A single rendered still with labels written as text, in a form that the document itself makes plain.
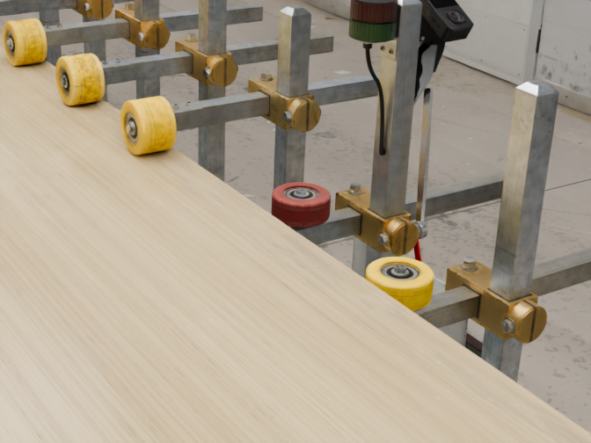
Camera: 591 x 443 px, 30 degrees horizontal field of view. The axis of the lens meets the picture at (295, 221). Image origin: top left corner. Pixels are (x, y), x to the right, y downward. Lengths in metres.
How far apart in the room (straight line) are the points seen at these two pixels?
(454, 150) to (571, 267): 2.84
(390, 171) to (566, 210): 2.41
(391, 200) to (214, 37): 0.51
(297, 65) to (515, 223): 0.50
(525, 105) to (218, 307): 0.41
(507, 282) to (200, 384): 0.44
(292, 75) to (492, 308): 0.51
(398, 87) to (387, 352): 0.44
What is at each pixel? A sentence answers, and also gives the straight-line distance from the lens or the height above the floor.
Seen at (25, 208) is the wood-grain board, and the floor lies 0.90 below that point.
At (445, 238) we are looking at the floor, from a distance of 3.55.
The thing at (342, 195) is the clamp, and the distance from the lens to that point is 1.59.
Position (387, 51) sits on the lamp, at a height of 1.10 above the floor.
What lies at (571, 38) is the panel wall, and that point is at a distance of 4.91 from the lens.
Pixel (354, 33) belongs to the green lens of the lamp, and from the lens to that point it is 1.41.
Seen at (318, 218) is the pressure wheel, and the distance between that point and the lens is 1.48.
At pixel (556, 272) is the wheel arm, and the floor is 0.85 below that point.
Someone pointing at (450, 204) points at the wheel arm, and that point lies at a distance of 1.66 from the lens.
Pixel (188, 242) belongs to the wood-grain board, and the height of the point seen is 0.90.
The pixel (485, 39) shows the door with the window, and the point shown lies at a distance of 5.31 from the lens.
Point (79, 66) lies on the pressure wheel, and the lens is 1.82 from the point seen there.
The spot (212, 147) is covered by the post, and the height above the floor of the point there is 0.80.
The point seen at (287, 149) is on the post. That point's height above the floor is 0.89.
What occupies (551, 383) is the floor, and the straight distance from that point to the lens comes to 2.87.
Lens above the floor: 1.49
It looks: 24 degrees down
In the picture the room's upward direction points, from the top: 2 degrees clockwise
